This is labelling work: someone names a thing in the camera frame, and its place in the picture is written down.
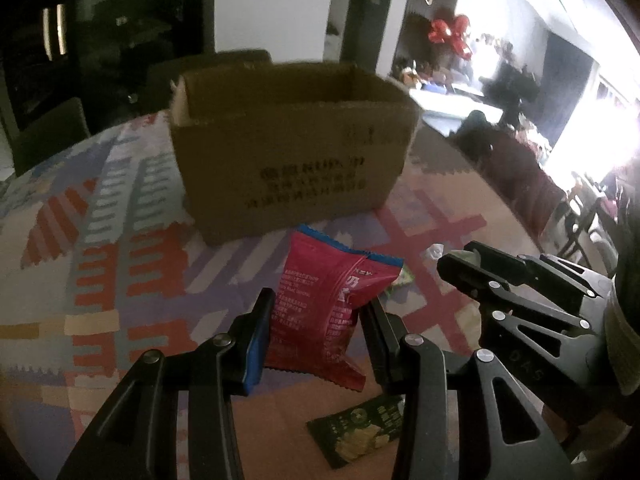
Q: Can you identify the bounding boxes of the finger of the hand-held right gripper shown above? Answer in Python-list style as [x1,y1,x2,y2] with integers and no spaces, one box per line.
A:
[464,241,614,307]
[436,252,617,412]

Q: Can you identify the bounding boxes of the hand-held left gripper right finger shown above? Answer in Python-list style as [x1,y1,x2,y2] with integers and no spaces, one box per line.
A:
[360,300,571,480]

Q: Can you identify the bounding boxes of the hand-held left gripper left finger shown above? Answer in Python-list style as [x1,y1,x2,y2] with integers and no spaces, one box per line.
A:
[57,289,276,480]

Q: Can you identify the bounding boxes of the pink snack packet blue edges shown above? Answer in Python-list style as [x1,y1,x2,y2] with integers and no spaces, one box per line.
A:
[262,225,405,391]

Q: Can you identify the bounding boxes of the brown cardboard box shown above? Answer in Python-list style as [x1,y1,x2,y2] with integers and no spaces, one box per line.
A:
[167,62,421,247]

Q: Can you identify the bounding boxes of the dark slatted chair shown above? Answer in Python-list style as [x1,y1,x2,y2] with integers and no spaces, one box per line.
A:
[565,175,622,272]

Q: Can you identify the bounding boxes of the dark green snack packet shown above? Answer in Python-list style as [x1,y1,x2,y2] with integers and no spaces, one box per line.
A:
[306,394,407,467]

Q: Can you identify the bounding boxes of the dark red dining chair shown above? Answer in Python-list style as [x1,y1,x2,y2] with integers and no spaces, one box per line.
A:
[477,135,568,248]

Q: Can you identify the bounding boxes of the white counter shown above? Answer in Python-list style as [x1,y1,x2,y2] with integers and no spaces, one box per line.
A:
[410,85,506,132]

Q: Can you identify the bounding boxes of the red bow balloon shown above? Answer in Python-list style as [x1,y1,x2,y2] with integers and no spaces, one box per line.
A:
[429,18,473,59]

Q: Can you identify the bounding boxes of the dark grey dining chair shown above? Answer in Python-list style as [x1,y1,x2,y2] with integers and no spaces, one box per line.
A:
[9,97,92,177]
[145,49,273,113]

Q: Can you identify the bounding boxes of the dark cabinet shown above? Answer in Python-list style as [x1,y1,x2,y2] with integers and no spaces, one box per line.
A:
[0,0,206,126]

